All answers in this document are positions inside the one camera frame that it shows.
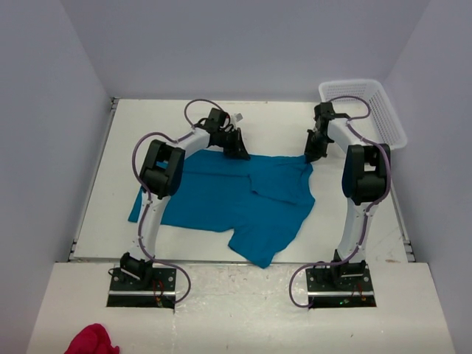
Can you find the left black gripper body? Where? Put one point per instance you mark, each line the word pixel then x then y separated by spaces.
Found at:
pixel 228 141

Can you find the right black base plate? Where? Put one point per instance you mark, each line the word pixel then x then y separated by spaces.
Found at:
pixel 344 286

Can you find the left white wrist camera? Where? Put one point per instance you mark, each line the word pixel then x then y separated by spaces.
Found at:
pixel 237 117

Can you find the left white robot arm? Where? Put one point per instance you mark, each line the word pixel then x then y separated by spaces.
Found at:
pixel 158 165

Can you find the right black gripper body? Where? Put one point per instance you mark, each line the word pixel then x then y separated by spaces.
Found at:
pixel 317 145

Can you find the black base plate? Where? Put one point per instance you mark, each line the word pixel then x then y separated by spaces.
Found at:
pixel 344 286
pixel 156 291

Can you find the white plastic basket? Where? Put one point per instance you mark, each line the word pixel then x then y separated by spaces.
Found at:
pixel 368 99

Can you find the red t shirt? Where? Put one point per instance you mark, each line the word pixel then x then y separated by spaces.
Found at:
pixel 92 339

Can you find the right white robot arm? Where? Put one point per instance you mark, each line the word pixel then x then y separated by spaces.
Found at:
pixel 365 182

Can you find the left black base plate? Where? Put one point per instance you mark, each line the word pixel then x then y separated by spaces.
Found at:
pixel 156 291

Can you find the blue t shirt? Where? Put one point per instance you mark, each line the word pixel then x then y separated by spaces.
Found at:
pixel 264 200

